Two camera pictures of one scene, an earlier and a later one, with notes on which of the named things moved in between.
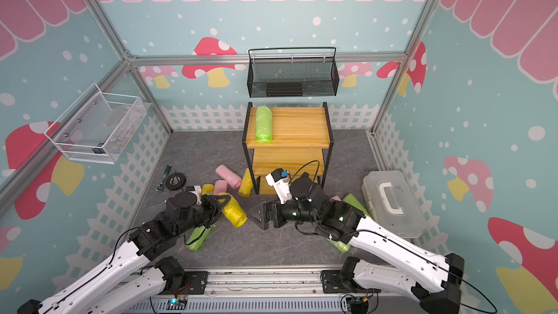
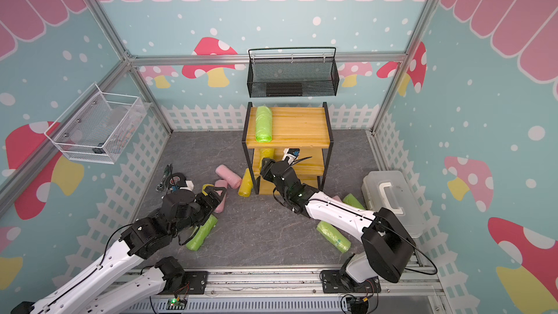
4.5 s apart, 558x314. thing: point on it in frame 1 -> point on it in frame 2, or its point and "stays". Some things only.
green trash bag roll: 264,124 stays
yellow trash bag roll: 246,184 stays
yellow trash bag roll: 232,211 -> 268,153
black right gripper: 267,212 -> 267,170
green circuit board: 176,304 stays
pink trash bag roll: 232,179 stays
